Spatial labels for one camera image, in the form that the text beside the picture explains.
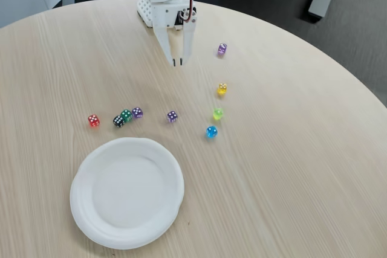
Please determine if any white paper plate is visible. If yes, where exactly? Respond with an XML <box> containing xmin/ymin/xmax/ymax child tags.
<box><xmin>69</xmin><ymin>137</ymin><xmax>185</xmax><ymax>250</ymax></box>

